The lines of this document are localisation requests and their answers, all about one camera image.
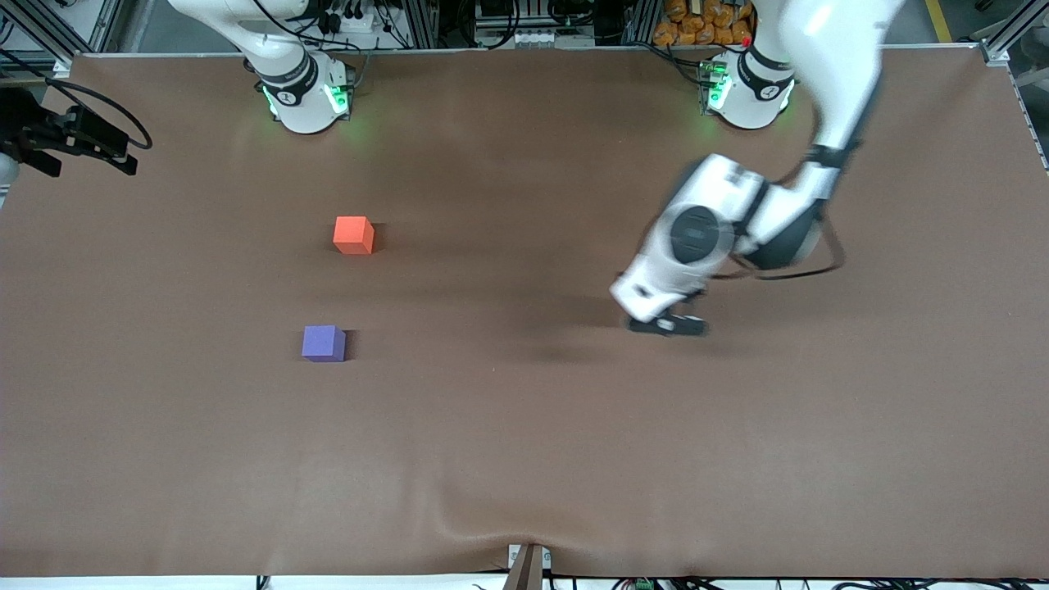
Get orange foam block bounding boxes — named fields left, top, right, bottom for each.
left=332, top=216, right=376, bottom=256

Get purple foam block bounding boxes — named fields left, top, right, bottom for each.
left=301, top=324, right=347, bottom=363

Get white power strip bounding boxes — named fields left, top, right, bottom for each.
left=316, top=0, right=396, bottom=43

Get brown table cover mat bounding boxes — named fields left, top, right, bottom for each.
left=0, top=45, right=1049, bottom=579

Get pile of orange packets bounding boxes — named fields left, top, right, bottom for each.
left=652, top=0, right=756, bottom=48

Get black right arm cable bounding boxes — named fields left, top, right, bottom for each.
left=0, top=49, right=155, bottom=152

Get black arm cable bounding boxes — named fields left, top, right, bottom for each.
left=0, top=49, right=155, bottom=152
left=720, top=123, right=847, bottom=283

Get grey metal mount bracket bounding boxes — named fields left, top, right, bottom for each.
left=505, top=542, right=553, bottom=590

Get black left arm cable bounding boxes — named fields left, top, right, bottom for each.
left=720, top=123, right=847, bottom=283

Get aluminium frame profile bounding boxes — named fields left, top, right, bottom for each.
left=979, top=0, right=1049, bottom=68

